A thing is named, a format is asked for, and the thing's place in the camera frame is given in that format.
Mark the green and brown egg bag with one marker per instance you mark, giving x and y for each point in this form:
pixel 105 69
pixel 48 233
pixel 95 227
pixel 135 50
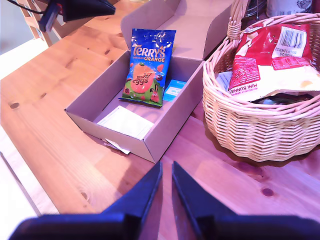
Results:
pixel 280 98

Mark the white paper slip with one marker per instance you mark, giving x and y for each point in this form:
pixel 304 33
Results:
pixel 120 148

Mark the blue and white card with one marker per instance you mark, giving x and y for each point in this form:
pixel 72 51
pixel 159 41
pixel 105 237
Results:
pixel 173 91

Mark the red mini bunnies bag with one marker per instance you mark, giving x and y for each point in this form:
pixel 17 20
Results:
pixel 257 55

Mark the brown cardboard box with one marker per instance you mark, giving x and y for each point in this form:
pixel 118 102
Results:
pixel 155 142

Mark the white paper sheet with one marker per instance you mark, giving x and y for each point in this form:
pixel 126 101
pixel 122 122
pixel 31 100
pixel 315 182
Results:
pixel 125 122

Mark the blue Terry's mini eggs bag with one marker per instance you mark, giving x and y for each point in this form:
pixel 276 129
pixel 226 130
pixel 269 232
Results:
pixel 147 62

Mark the light wooden chair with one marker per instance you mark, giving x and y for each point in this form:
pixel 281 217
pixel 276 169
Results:
pixel 67 28

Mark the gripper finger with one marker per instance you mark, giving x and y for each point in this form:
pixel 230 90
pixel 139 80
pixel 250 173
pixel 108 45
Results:
pixel 85 10
pixel 195 200
pixel 140 200

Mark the white printed egg bag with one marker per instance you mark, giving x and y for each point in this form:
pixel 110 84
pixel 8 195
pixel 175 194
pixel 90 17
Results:
pixel 223 81

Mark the white labelled tin can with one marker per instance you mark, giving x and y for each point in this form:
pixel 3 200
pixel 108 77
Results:
pixel 280 7

